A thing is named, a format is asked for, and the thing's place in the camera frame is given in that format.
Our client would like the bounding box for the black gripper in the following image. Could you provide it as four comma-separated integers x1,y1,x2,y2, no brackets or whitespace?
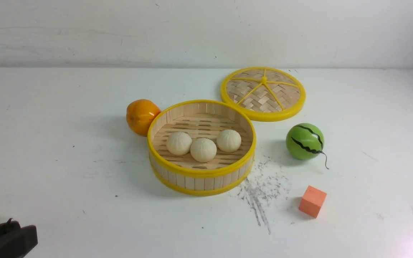
0,219,38,258

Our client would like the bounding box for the white bun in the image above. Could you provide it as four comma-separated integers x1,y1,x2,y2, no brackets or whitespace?
166,132,193,156
190,138,217,163
216,129,242,153

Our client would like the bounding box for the white bun front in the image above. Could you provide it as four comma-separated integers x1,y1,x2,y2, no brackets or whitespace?
190,138,217,163

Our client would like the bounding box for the yellow rimmed bamboo steamer tray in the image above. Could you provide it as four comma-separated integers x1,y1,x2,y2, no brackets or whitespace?
147,100,257,196

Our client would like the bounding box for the yellow woven bamboo steamer lid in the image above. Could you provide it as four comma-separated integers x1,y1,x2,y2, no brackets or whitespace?
220,67,306,122

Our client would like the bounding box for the orange toy fruit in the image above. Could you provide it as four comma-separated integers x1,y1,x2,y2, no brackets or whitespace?
126,99,161,137

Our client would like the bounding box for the orange foam cube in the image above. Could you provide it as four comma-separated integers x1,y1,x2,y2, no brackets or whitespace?
298,186,327,218

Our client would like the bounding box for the green toy watermelon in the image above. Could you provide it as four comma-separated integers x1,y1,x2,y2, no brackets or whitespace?
285,123,329,169

